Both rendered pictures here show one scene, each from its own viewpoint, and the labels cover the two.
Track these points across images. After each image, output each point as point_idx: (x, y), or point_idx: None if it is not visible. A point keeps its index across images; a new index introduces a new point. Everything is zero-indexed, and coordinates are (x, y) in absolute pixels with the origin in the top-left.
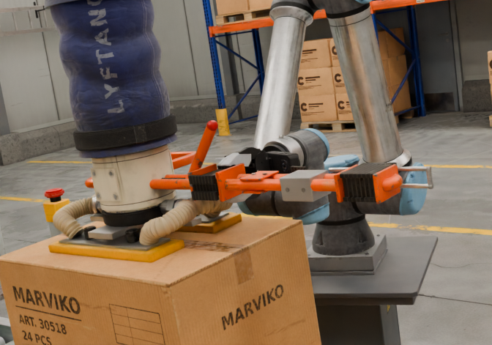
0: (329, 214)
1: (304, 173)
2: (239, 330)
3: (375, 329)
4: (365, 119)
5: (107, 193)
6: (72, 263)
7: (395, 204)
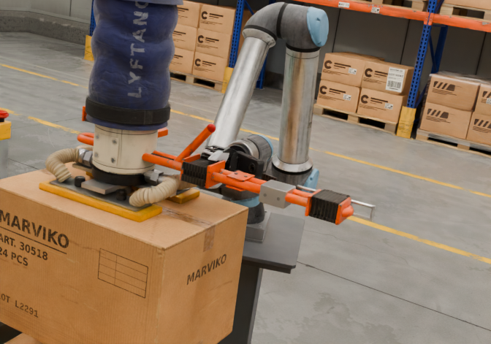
0: None
1: (279, 185)
2: (195, 285)
3: (250, 283)
4: (291, 129)
5: (106, 155)
6: (67, 206)
7: None
